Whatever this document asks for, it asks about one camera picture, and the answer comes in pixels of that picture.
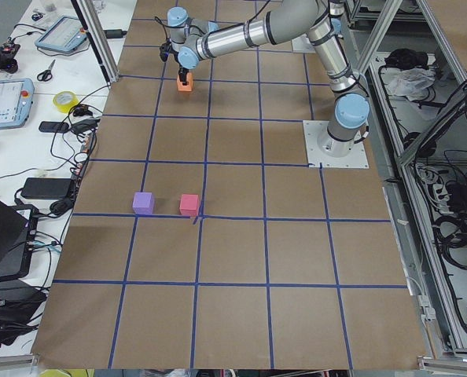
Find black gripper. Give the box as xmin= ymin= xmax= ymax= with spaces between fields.
xmin=178 ymin=66 xmax=189 ymax=86

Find orange foam cube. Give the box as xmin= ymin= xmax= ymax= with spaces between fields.
xmin=176 ymin=73 xmax=193 ymax=93

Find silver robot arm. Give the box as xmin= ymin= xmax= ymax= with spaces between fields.
xmin=165 ymin=0 xmax=370 ymax=143

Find yellow tape roll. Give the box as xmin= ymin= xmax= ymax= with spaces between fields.
xmin=53 ymin=90 xmax=79 ymax=114

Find far teach pendant tablet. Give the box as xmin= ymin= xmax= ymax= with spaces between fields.
xmin=35 ymin=16 xmax=87 ymax=54

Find teach pendant tablet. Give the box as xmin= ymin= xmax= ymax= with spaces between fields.
xmin=0 ymin=78 xmax=35 ymax=130
xmin=35 ymin=16 xmax=87 ymax=54

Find red foam cube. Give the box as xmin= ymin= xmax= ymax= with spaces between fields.
xmin=179 ymin=193 xmax=200 ymax=217

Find purple foam cube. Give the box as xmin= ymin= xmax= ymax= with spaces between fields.
xmin=132 ymin=192 xmax=155 ymax=215

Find near teach pendant tablet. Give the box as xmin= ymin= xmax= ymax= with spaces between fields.
xmin=0 ymin=78 xmax=35 ymax=130

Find black power adapter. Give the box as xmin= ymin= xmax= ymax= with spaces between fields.
xmin=21 ymin=178 xmax=72 ymax=199

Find white crumpled cloth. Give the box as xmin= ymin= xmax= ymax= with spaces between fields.
xmin=386 ymin=68 xmax=436 ymax=101

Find black laptop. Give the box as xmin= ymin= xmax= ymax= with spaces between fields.
xmin=0 ymin=201 xmax=38 ymax=281

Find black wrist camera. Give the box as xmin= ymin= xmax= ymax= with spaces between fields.
xmin=159 ymin=41 xmax=173 ymax=62

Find aluminium frame post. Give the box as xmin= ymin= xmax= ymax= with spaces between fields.
xmin=71 ymin=0 xmax=119 ymax=85

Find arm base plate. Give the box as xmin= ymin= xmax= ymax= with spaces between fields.
xmin=291 ymin=35 xmax=315 ymax=53
xmin=303 ymin=120 xmax=369 ymax=169

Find black handled scissors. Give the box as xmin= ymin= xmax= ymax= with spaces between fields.
xmin=36 ymin=60 xmax=56 ymax=82

